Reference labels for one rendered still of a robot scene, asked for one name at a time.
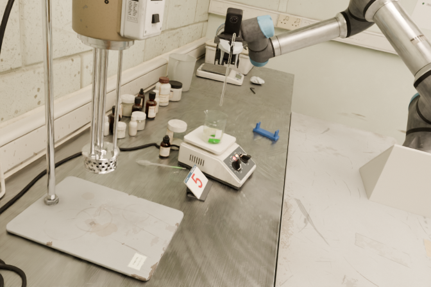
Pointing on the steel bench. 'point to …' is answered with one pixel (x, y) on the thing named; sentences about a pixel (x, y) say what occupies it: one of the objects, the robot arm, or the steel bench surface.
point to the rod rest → (266, 132)
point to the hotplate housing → (211, 163)
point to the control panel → (241, 163)
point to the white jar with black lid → (175, 90)
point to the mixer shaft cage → (89, 153)
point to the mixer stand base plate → (101, 227)
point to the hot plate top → (195, 137)
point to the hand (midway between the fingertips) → (231, 49)
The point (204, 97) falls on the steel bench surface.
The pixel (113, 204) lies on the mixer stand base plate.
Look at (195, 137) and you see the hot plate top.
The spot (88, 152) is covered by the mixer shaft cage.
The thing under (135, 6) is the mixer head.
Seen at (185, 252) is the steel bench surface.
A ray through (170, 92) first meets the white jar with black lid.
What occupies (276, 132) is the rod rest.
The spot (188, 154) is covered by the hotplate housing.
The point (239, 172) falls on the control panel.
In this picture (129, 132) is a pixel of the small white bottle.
